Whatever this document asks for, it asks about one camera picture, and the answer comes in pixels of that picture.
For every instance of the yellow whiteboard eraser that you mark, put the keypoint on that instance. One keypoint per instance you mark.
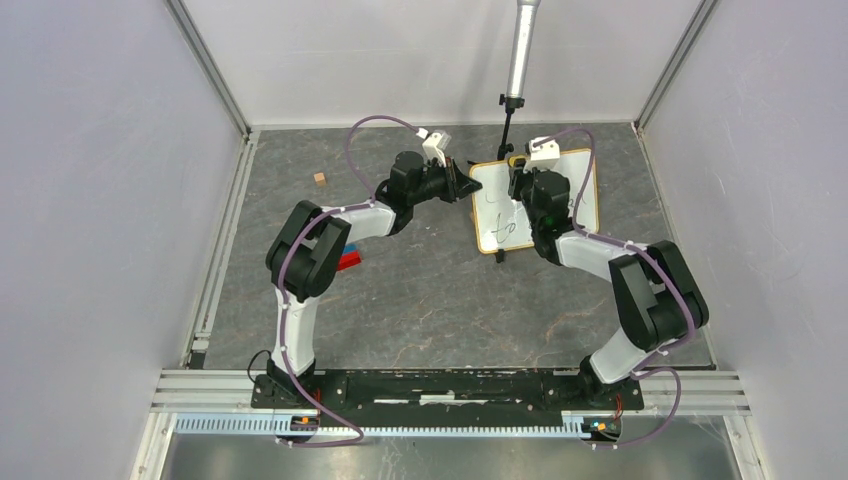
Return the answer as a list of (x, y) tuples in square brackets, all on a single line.
[(517, 162)]

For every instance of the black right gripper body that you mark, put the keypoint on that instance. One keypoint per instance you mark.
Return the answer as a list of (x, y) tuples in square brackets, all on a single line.
[(521, 184)]

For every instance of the slotted cable duct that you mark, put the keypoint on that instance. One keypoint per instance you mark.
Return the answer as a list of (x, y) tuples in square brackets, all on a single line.
[(284, 425)]

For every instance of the red and blue block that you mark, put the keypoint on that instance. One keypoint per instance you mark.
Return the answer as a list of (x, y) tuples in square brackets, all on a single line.
[(350, 257)]

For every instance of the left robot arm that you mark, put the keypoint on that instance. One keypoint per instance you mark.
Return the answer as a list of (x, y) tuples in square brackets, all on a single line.
[(303, 259)]

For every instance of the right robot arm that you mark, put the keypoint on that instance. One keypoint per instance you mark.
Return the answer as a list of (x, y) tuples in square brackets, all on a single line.
[(657, 299)]

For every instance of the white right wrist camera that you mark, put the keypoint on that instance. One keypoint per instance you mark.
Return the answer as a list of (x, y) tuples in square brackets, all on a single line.
[(542, 154)]

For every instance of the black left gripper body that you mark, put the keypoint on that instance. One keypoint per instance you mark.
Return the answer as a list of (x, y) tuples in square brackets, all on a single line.
[(435, 183)]

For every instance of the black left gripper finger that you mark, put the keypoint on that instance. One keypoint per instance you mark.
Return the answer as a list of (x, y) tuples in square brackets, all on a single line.
[(455, 175), (464, 187)]

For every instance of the silver camera pole stand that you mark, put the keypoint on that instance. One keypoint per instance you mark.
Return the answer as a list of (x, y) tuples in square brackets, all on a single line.
[(512, 99)]

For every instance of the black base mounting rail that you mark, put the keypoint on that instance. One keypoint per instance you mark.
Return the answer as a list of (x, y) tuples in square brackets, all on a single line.
[(444, 397)]

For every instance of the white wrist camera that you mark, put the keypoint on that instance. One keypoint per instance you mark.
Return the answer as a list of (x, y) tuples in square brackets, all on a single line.
[(434, 142), (542, 154)]

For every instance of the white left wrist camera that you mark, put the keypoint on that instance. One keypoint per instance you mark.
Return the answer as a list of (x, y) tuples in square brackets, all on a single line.
[(434, 142)]

